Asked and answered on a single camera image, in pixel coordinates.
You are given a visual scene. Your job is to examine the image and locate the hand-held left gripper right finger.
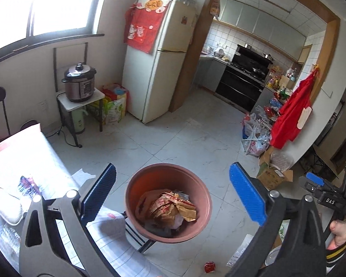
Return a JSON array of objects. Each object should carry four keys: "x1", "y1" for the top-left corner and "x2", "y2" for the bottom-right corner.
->
[{"x1": 228, "y1": 162, "x2": 328, "y2": 277}]

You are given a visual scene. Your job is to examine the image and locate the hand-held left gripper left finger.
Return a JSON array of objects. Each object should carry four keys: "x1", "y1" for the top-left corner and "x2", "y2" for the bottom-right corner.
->
[{"x1": 19, "y1": 163, "x2": 119, "y2": 277}]

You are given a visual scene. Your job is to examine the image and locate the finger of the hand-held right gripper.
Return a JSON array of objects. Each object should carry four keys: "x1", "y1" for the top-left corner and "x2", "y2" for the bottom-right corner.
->
[
  {"x1": 304, "y1": 181, "x2": 323, "y2": 198},
  {"x1": 306, "y1": 172, "x2": 325, "y2": 187}
]

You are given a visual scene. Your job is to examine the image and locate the terracotta plastic bin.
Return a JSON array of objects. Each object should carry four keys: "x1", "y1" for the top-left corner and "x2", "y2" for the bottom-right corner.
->
[{"x1": 125, "y1": 163, "x2": 212, "y2": 243}]

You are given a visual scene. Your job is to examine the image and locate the brown paper bag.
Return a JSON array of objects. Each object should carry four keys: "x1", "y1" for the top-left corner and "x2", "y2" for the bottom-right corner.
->
[{"x1": 148, "y1": 192, "x2": 197, "y2": 223}]

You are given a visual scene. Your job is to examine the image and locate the person's right forearm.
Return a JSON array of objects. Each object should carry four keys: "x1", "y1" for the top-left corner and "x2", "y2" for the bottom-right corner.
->
[{"x1": 325, "y1": 231, "x2": 346, "y2": 277}]

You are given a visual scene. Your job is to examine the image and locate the person's right hand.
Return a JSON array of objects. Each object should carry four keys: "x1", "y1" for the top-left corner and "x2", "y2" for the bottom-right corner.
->
[{"x1": 324, "y1": 219, "x2": 346, "y2": 250}]

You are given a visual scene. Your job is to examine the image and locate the open cardboard box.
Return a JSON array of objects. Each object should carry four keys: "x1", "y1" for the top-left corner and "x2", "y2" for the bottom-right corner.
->
[{"x1": 257, "y1": 147, "x2": 295, "y2": 191}]

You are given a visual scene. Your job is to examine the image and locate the black metal stool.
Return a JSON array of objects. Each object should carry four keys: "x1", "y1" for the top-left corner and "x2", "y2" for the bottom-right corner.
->
[{"x1": 124, "y1": 212, "x2": 157, "y2": 253}]

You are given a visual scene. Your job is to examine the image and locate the plastic bags on floor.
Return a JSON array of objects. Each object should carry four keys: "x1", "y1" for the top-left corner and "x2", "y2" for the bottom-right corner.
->
[{"x1": 242, "y1": 107, "x2": 277, "y2": 157}]

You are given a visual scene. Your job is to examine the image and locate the red hanging apron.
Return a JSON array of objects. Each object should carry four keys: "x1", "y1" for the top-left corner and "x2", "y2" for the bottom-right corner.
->
[{"x1": 269, "y1": 69, "x2": 315, "y2": 150}]

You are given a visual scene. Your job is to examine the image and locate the blue white foil wrapper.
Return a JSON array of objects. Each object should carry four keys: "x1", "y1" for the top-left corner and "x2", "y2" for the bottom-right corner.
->
[{"x1": 19, "y1": 176, "x2": 41, "y2": 198}]

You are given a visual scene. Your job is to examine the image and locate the light green thermos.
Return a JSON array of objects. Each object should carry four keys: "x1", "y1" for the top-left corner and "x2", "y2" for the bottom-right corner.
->
[{"x1": 71, "y1": 107, "x2": 87, "y2": 135}]

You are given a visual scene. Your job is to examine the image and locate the colourful shopping bags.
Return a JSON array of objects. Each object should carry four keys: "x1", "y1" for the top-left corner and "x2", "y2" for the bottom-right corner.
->
[{"x1": 86, "y1": 84, "x2": 129, "y2": 126}]

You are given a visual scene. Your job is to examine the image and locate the small white side table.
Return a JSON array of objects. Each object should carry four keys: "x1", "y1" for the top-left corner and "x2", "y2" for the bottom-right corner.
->
[{"x1": 57, "y1": 88, "x2": 106, "y2": 148}]

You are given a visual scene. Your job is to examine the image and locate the white foam fruit net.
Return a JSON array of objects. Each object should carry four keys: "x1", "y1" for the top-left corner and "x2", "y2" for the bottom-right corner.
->
[{"x1": 0, "y1": 187, "x2": 24, "y2": 226}]

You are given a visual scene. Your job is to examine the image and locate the clear plastic packaging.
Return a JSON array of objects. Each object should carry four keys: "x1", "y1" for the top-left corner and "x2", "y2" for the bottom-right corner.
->
[{"x1": 0, "y1": 225, "x2": 21, "y2": 254}]

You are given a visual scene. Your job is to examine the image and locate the bottles on kitchen counter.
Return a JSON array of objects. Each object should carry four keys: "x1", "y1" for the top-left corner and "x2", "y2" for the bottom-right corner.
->
[{"x1": 265, "y1": 63, "x2": 298, "y2": 100}]

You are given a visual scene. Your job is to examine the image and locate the black stove with oven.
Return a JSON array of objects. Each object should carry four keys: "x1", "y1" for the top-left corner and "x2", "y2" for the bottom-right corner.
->
[{"x1": 215, "y1": 45, "x2": 274, "y2": 113}]

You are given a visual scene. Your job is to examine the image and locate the silver black pressure cooker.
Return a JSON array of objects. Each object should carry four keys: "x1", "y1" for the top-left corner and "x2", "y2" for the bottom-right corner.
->
[{"x1": 61, "y1": 63, "x2": 97, "y2": 103}]

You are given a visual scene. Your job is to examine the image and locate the white fridge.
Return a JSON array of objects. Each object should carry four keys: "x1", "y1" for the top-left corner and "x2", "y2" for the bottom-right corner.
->
[{"x1": 122, "y1": 0, "x2": 198, "y2": 124}]

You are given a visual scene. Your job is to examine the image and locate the red printed cloth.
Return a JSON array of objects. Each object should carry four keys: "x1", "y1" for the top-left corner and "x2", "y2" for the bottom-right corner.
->
[{"x1": 124, "y1": 0, "x2": 171, "y2": 54}]

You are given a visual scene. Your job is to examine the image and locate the dark framed window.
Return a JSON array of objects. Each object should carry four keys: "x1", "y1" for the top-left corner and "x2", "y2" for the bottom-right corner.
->
[{"x1": 0, "y1": 0, "x2": 106, "y2": 60}]

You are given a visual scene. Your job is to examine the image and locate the black power cord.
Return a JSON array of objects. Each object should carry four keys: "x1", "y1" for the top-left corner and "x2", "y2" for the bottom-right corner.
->
[{"x1": 45, "y1": 129, "x2": 83, "y2": 148}]

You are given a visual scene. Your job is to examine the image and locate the black metal chair frame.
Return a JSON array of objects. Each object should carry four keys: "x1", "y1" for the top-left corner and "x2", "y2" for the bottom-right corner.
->
[{"x1": 53, "y1": 43, "x2": 88, "y2": 93}]

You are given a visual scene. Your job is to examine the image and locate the grey kitchen wall cabinets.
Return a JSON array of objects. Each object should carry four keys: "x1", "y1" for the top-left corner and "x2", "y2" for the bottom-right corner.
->
[{"x1": 219, "y1": 0, "x2": 307, "y2": 61}]

